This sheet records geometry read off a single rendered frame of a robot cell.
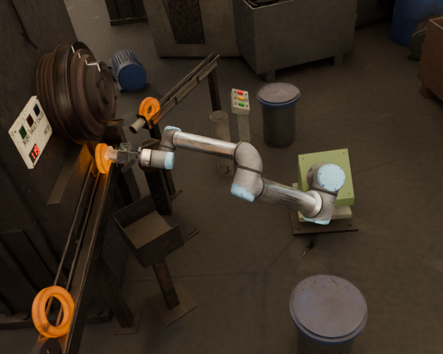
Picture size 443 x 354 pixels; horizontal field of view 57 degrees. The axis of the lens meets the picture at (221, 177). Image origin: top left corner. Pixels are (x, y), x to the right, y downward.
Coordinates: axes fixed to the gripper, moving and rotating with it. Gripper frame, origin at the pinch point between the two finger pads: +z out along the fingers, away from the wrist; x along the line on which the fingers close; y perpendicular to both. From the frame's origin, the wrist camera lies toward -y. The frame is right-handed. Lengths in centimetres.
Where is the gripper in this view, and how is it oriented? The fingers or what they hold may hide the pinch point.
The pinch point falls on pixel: (103, 155)
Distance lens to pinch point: 224.5
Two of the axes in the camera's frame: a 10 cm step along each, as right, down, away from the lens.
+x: 0.0, 6.5, -7.6
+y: 1.6, -7.5, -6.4
